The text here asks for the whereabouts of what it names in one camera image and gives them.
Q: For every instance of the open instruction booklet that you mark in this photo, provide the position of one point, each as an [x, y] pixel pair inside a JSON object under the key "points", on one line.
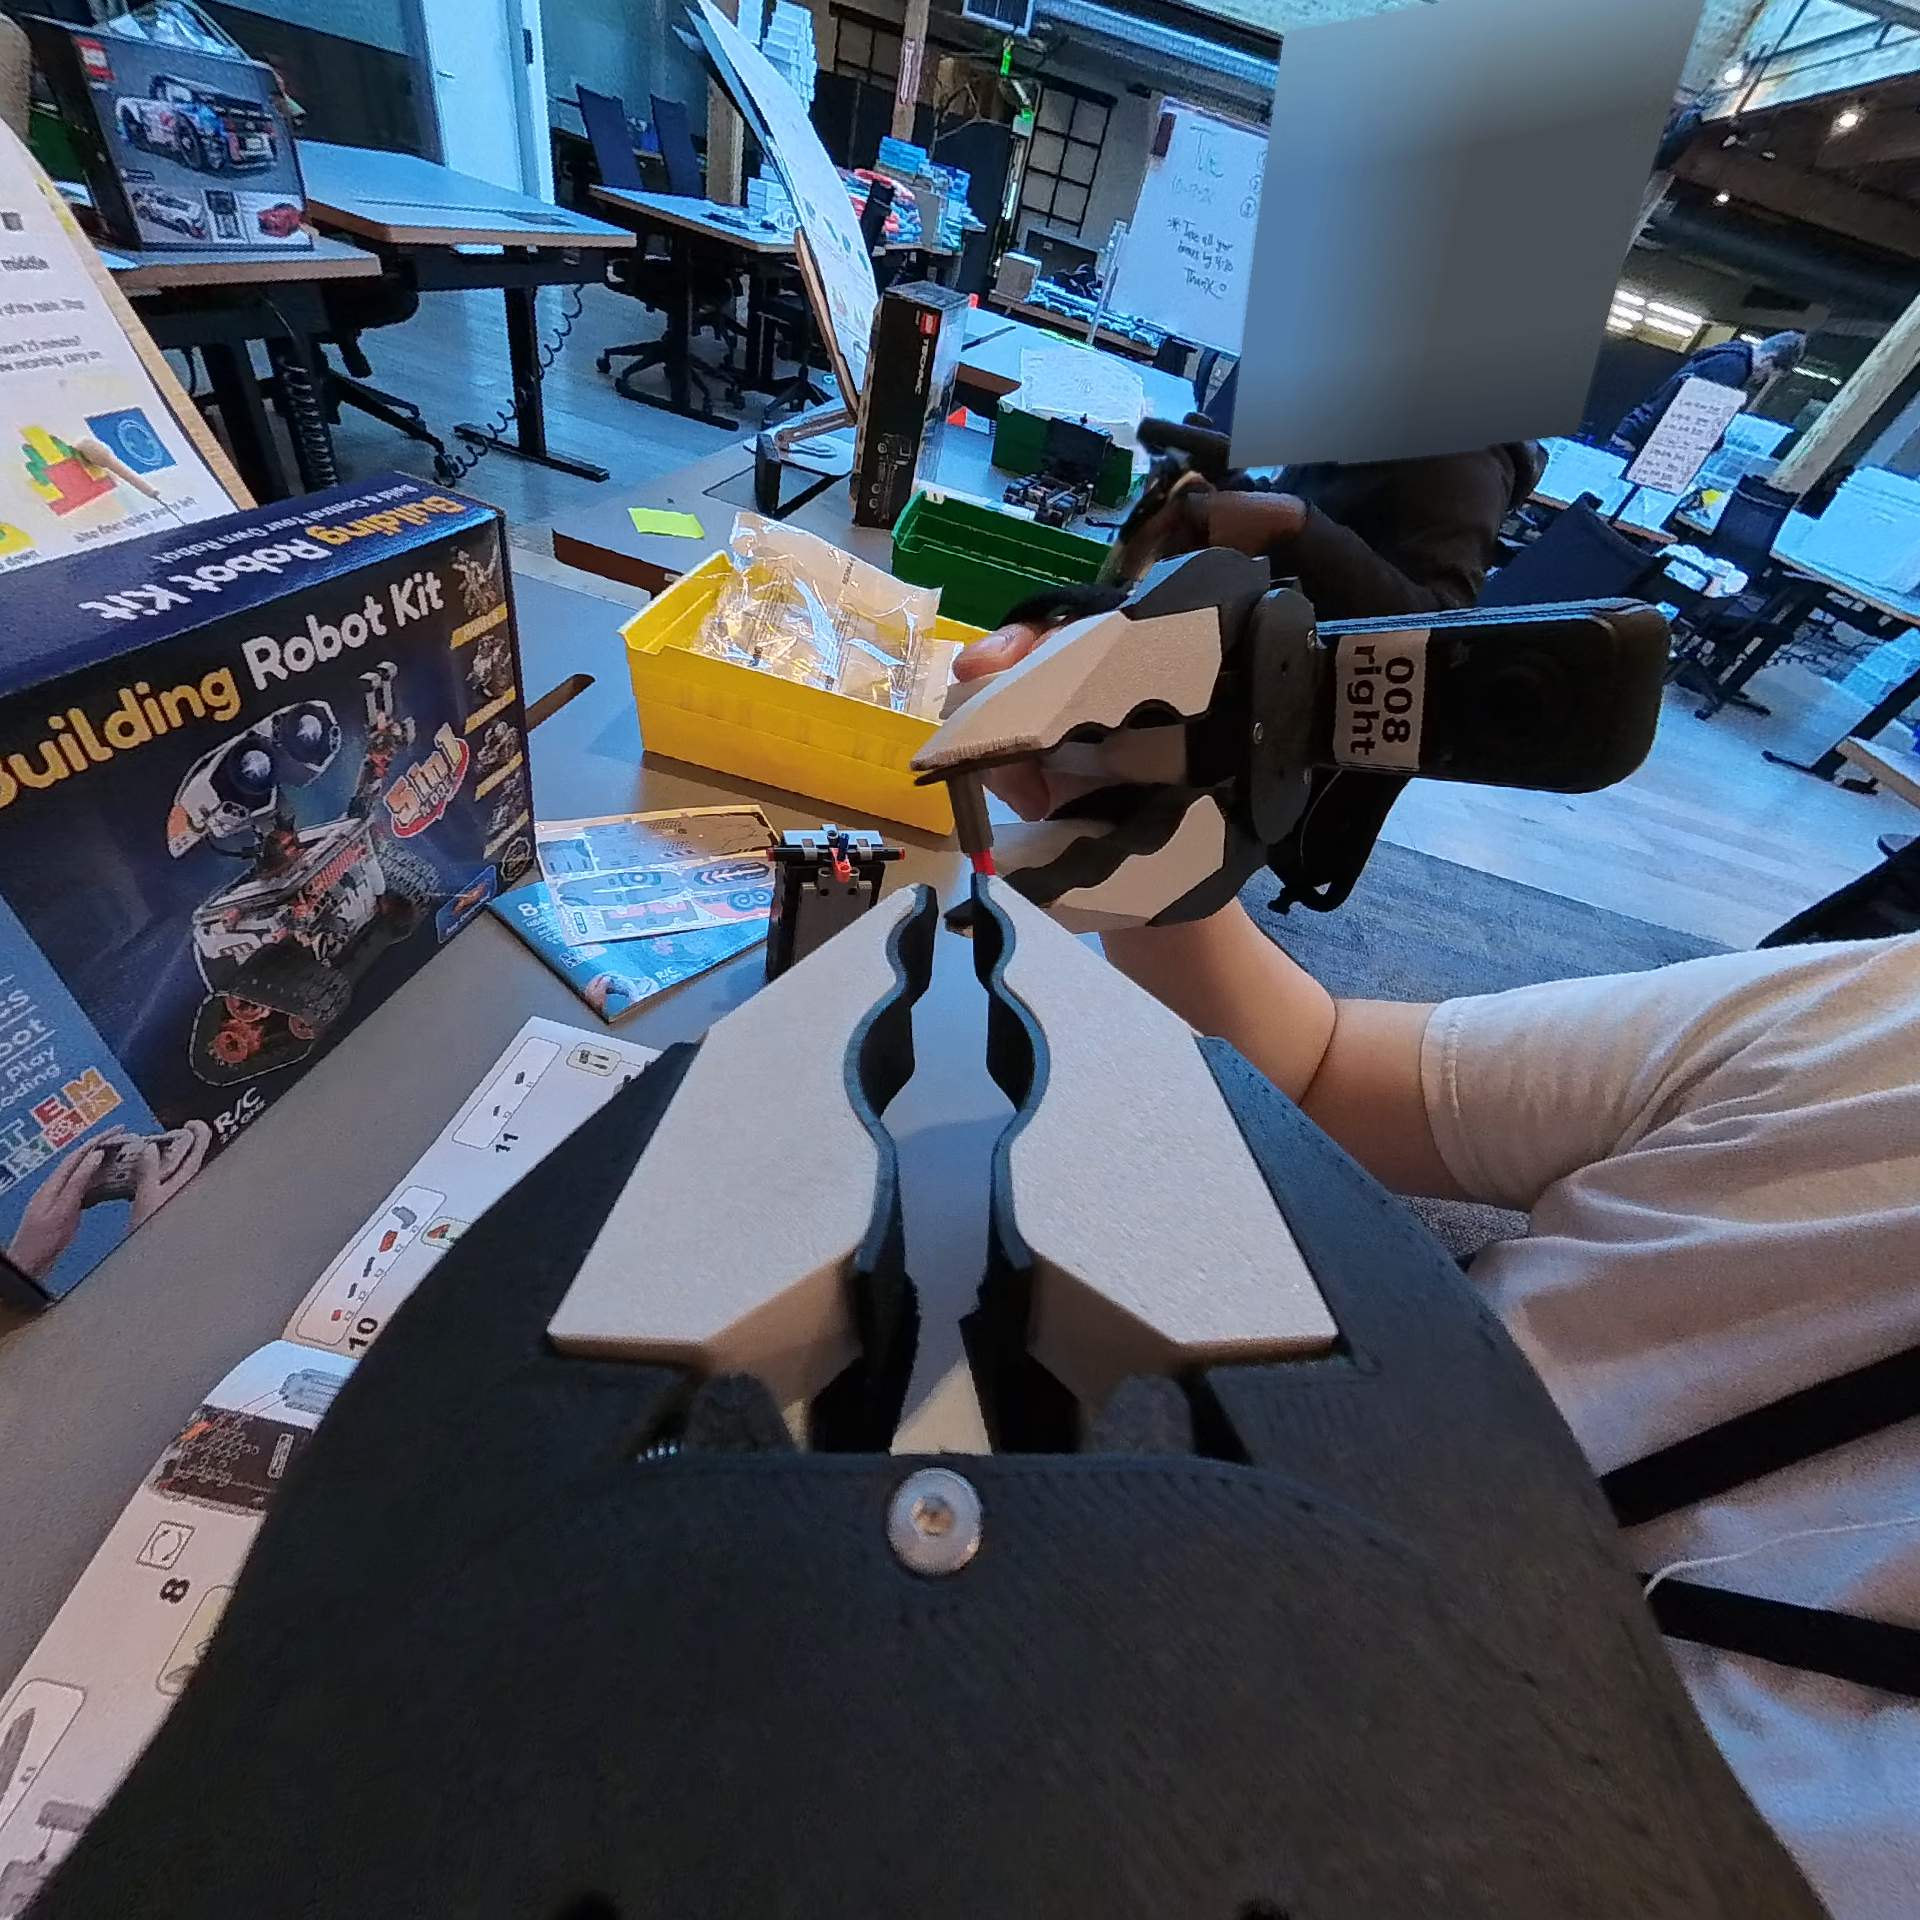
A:
{"points": [[495, 1141]]}

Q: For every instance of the blue robot kit box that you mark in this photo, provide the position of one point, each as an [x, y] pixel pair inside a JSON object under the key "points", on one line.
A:
{"points": [[224, 780]]}

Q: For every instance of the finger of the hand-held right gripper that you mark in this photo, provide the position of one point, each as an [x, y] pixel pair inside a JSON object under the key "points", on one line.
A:
{"points": [[1110, 661], [1156, 878]]}

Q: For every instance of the whiteboard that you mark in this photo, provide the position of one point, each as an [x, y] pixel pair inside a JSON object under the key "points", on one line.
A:
{"points": [[1184, 225]]}

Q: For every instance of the black brick set box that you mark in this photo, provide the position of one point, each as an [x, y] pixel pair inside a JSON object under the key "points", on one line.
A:
{"points": [[901, 405]]}

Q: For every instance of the person's white shirt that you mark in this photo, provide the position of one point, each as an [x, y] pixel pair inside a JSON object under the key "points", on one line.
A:
{"points": [[1725, 1201]]}

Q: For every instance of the yellow sticky note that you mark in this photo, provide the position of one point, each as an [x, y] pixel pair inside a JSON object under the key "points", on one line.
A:
{"points": [[668, 524]]}

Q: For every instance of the black brick assembly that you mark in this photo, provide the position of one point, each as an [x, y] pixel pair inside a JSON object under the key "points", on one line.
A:
{"points": [[826, 916]]}

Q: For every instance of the leaning display board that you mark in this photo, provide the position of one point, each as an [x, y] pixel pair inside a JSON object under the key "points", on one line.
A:
{"points": [[797, 182]]}

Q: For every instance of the person's right forearm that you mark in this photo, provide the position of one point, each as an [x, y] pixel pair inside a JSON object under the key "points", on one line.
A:
{"points": [[1319, 1050]]}

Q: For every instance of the clear plastic parts bag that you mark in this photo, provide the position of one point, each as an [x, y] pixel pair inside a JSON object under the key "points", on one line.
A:
{"points": [[810, 601], [885, 675]]}

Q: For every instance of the grey desk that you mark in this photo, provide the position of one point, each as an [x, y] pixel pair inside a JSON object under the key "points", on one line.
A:
{"points": [[599, 780]]}

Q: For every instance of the grey axle with red end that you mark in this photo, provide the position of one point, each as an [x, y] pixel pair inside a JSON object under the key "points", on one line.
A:
{"points": [[980, 827]]}

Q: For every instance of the person's right hand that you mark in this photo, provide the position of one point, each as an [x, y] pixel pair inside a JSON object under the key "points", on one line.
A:
{"points": [[1065, 804]]}

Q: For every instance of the yellow plastic bin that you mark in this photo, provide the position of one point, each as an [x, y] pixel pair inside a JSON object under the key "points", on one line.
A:
{"points": [[750, 750]]}

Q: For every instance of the blue sticker sheet booklet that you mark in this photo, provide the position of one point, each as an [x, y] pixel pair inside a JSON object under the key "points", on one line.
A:
{"points": [[646, 916]]}

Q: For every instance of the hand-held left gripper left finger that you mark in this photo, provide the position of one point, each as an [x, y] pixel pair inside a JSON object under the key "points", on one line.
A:
{"points": [[735, 1185]]}

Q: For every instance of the wooden top office desk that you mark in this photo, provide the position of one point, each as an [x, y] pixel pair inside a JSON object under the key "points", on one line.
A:
{"points": [[224, 268], [434, 211]]}

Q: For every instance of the race car brick set box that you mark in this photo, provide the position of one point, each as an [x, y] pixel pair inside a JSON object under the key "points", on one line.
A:
{"points": [[182, 137]]}

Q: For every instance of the wooden board with instruction sheet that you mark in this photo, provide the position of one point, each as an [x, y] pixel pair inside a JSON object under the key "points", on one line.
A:
{"points": [[89, 346]]}

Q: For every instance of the green plastic bin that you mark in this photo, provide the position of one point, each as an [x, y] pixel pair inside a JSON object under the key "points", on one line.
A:
{"points": [[974, 556], [1020, 452]]}

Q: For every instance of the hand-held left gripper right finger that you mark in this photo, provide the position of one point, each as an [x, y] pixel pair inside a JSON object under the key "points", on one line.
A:
{"points": [[1170, 1185]]}

